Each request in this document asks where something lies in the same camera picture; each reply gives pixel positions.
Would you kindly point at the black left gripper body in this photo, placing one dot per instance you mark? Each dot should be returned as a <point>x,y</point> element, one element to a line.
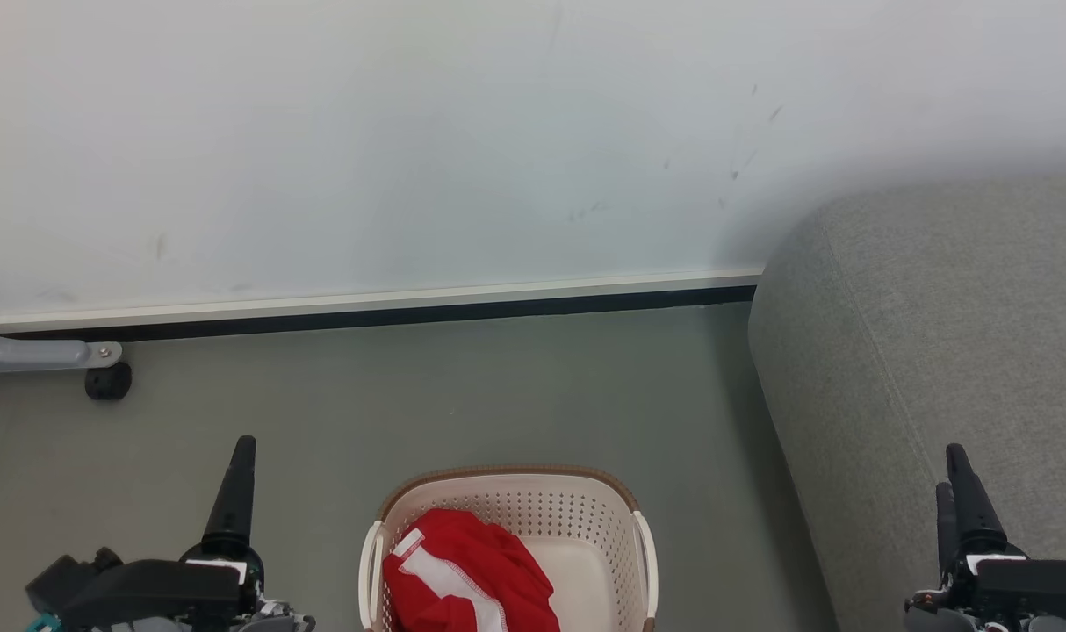
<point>164,590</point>

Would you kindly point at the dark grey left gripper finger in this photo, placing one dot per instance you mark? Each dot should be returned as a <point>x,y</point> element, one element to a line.
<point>236,500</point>

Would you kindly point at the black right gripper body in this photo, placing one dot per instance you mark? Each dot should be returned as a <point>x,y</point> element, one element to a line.
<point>1033,588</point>

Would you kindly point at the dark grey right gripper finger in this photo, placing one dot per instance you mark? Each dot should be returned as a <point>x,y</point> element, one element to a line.
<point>946,527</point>
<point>974,509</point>

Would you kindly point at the red garment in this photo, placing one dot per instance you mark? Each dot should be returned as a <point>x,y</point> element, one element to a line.
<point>489,570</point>

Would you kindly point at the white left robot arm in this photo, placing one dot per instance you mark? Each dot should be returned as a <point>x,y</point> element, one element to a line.
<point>270,621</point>

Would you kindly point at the grey fabric sofa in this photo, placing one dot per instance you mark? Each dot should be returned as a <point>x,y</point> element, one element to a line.
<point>928,333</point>

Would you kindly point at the black caster wheel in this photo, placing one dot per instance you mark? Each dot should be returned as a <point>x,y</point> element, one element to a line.
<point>108,382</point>

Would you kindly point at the white and black baseboard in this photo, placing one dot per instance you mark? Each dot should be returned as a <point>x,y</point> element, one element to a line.
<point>366,309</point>

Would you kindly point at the grey metal stand leg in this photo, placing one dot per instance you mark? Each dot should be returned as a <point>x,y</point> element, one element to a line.
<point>32,353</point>

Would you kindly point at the cream perforated laundry basket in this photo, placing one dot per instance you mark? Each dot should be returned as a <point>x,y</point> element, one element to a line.
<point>577,527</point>

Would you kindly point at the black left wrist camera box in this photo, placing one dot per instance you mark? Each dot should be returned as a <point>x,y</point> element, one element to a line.
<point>59,581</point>

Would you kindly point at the teal left camera connector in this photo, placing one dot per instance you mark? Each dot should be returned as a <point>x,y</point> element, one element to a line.
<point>43,623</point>

